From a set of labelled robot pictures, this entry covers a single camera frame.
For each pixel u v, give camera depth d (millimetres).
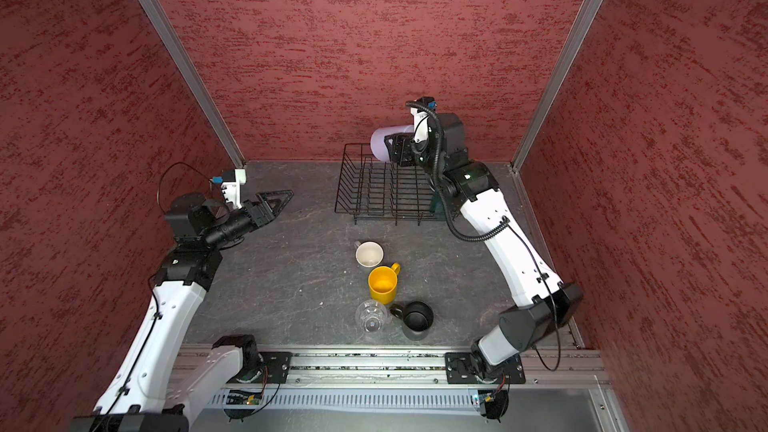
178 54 874
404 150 599
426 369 756
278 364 741
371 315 824
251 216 598
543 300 404
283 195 641
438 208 992
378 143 722
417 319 813
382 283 874
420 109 588
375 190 1127
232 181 619
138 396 380
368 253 901
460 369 738
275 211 598
